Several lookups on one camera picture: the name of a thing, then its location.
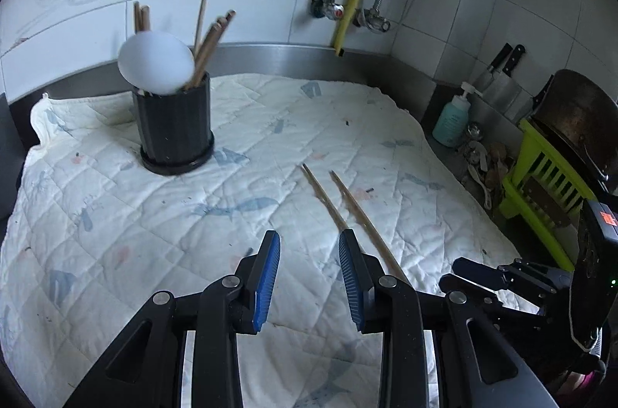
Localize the heap of ceramic spoons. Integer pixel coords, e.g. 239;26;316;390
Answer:
461;122;513;208

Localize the rusty cleaver blade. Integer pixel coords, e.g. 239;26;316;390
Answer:
523;178;574;229

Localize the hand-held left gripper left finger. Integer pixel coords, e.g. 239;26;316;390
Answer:
63;230;282;408

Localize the black handled cleaver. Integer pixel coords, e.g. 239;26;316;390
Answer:
475;42;514;99
487;44;535;120

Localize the light bamboo chopstick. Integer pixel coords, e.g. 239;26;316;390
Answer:
329;169;412;290
301;163;349;237
194;0;207;54

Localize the red knob valve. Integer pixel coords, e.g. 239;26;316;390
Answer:
306;0;346;21

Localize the dark iron wok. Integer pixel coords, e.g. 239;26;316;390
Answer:
528;69;618;196

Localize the white quilted cloth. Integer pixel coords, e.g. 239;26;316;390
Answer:
0;73;537;408

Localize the black ribbed utensil holder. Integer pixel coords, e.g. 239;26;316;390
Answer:
131;70;214;176

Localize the white plastic rice spoon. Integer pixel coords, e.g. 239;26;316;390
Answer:
118;32;195;95

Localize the green plastic rack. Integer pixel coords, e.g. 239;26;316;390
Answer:
499;119;599;270

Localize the metal water valve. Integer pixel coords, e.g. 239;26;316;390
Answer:
356;7;391;34

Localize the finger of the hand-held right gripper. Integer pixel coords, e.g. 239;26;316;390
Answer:
453;257;551;293
440;274;546;327

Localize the teal soap pump bottle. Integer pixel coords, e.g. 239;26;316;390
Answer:
432;82;477;147

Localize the dark wooden chopstick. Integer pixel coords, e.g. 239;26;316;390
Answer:
190;9;237;89
188;15;229;89
193;24;216;64
185;19;222;89

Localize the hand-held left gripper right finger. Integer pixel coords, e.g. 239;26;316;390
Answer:
338;230;556;408

